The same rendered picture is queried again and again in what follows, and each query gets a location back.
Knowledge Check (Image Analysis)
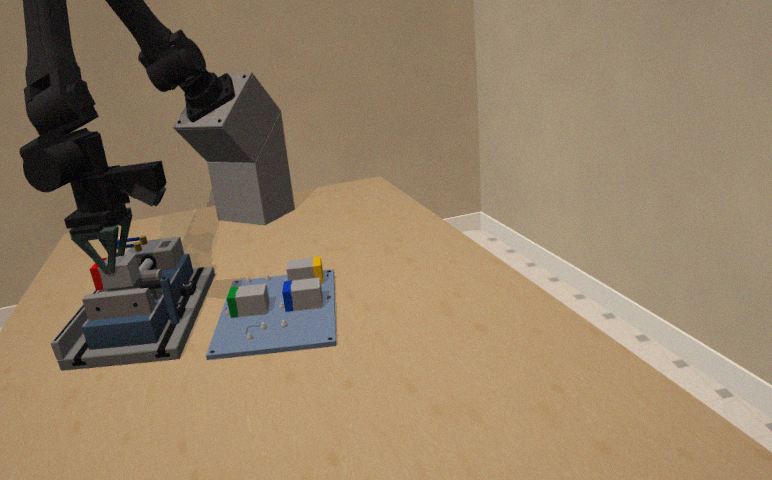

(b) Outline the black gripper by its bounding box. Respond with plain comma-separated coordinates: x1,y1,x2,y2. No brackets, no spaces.
64,168,132,274

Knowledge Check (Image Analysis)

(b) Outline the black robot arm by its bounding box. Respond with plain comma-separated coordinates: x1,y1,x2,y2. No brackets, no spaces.
19,0,235,213

